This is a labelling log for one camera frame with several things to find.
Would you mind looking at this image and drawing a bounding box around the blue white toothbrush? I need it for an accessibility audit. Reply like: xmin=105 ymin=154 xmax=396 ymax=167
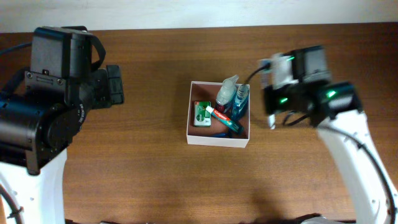
xmin=267 ymin=114 xmax=276 ymax=129

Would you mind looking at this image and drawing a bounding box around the teal mouthwash bottle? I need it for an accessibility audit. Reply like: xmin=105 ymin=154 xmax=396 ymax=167
xmin=231 ymin=85 xmax=250 ymax=121

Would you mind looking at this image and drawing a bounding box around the clear foaming soap pump bottle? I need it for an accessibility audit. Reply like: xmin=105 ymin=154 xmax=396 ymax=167
xmin=215 ymin=75 xmax=239 ymax=113

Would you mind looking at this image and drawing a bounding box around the green red toothpaste tube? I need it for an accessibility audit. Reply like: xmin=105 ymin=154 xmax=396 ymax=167
xmin=206 ymin=106 xmax=244 ymax=134

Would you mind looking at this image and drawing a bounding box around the blue disposable razor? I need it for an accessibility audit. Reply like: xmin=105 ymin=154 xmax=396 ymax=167
xmin=212 ymin=131 xmax=233 ymax=138

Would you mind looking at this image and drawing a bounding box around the green white soap box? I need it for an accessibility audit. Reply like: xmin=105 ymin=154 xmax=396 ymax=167
xmin=193 ymin=101 xmax=211 ymax=128

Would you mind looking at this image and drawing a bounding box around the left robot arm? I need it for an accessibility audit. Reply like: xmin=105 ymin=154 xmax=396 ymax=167
xmin=1 ymin=26 xmax=124 ymax=223

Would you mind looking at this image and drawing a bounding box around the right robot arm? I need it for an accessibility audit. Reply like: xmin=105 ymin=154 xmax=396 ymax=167
xmin=259 ymin=45 xmax=397 ymax=223

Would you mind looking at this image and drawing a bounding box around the white open cardboard box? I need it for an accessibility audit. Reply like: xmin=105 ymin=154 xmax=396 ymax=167
xmin=186 ymin=81 xmax=251 ymax=148

